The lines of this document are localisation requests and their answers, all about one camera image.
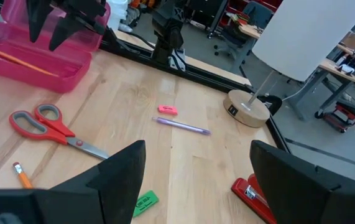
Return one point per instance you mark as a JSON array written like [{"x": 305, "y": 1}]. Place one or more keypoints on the orange pencil with eraser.
[
  {"x": 24, "y": 177},
  {"x": 21, "y": 61}
]

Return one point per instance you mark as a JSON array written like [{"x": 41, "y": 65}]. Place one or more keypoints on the pink eraser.
[{"x": 168, "y": 109}]

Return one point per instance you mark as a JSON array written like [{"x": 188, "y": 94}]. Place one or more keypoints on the wooden top desk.
[{"x": 339, "y": 70}]

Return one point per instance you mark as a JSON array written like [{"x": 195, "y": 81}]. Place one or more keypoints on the grey office chair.
[{"x": 251, "y": 18}]

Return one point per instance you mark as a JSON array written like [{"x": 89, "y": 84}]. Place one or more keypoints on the white shade wooden base lamp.
[{"x": 304, "y": 31}]

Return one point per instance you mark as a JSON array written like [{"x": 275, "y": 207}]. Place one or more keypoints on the pink plastic pencil case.
[{"x": 40, "y": 77}]

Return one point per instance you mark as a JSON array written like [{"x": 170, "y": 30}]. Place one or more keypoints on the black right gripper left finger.
[{"x": 115, "y": 186}]

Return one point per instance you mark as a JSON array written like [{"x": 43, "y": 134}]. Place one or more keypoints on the red tool cart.
[{"x": 342, "y": 115}]

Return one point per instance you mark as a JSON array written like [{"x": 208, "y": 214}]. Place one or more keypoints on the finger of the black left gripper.
[
  {"x": 68, "y": 26},
  {"x": 38, "y": 18}
]

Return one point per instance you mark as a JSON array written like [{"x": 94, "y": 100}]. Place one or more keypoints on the red stapler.
[{"x": 248, "y": 196}]

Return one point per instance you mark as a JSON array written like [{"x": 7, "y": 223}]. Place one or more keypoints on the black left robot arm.
[{"x": 166, "y": 31}]

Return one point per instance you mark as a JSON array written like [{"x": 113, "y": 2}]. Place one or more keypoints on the green eraser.
[{"x": 146, "y": 203}]

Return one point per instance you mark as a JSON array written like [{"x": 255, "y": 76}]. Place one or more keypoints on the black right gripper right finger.
[{"x": 289, "y": 186}]

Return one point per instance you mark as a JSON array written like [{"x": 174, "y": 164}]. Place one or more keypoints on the black aluminium table frame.
[{"x": 214, "y": 77}]

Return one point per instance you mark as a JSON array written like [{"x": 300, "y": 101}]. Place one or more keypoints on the purple pen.
[{"x": 181, "y": 125}]

